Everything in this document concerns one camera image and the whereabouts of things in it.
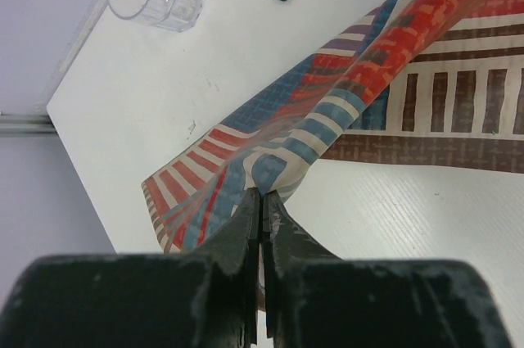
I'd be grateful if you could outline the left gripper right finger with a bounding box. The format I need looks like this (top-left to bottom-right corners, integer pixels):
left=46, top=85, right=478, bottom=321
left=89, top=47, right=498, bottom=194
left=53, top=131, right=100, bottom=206
left=261, top=192, right=512, bottom=347

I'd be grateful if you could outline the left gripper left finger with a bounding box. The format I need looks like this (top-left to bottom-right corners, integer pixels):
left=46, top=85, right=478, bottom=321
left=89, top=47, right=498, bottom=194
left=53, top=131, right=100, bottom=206
left=11, top=189, right=260, bottom=347

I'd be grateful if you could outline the patchwork patterned placemat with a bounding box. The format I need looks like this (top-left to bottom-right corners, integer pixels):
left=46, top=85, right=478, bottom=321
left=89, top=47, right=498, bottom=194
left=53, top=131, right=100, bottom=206
left=142, top=0, right=523, bottom=253

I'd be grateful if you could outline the left aluminium frame post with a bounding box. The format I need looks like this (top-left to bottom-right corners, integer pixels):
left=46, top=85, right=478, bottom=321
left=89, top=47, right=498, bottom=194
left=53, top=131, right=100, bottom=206
left=1, top=114, right=57, bottom=138

